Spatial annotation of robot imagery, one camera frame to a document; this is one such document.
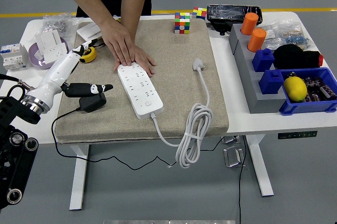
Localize person's right hand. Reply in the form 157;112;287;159
99;18;136;72

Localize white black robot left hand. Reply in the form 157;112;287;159
26;38;114;107

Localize person's left hand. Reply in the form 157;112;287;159
133;44;156;78

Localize white power strip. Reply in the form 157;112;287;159
117;62;164;120

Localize thin black adapter cord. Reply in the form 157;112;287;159
51;107;177;171

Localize black plug adapter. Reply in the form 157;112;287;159
78;93;107;113

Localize purple bowl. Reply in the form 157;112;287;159
28;37;71;70

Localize grey-brown mat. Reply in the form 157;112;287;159
56;18;230;145

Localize white circuit breaker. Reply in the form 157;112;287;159
0;43;29;72

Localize large Rubik's cube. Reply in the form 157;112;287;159
173;12;191;35

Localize clear bag of screws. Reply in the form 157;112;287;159
42;14;81;38

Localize small Rubik's cube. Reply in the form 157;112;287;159
191;7;208;21

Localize black plastic-wrapped box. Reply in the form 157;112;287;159
206;4;263;36

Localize orange cylinder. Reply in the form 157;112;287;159
240;12;260;36
246;28;267;53

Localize grey stepped block holder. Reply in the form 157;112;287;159
228;23;288;114

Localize blue plastic block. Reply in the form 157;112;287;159
259;69;286;95
252;48;275;73

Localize clear bag of components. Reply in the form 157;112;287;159
259;20;314;51

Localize black cloth with red piece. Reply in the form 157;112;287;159
273;44;324;70

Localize yellow lemon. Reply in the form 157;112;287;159
283;76;308;103

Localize blue plastic bin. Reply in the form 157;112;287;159
279;67;337;116

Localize black table control panel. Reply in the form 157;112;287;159
277;130;318;140

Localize dark cylindrical capacitors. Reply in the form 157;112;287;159
302;76;337;103

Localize white wall socket panel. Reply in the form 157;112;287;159
42;44;68;64

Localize white wall switch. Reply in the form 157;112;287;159
76;21;104;45

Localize white blank wall panel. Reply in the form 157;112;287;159
34;29;63;51

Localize white power strip cord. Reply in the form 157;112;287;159
150;58;214;169

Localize silver metal bracket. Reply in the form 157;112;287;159
223;145;247;168
221;136;241;145

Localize black floor cable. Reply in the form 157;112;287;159
237;135;249;224

